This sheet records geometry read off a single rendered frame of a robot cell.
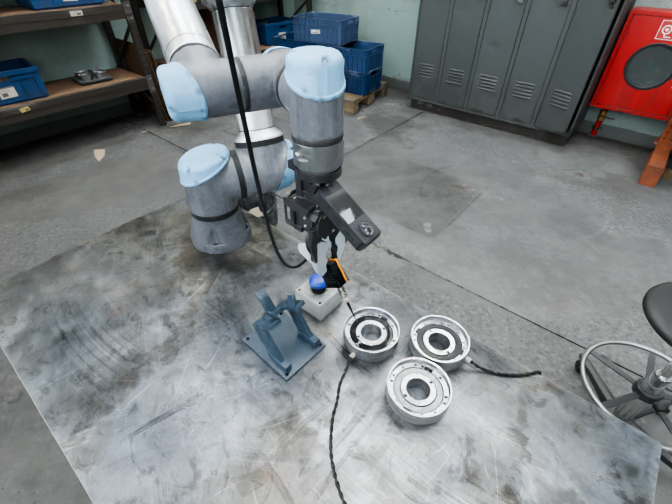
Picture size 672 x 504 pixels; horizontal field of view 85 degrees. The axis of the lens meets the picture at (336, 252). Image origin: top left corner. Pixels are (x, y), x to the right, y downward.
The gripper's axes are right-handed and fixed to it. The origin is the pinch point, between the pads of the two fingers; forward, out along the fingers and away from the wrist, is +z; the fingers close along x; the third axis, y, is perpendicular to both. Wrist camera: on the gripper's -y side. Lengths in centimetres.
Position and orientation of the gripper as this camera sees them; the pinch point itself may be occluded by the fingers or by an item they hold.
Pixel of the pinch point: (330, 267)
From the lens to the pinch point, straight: 67.4
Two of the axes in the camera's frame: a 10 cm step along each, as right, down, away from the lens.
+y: -7.4, -4.4, 5.2
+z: 0.0, 7.6, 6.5
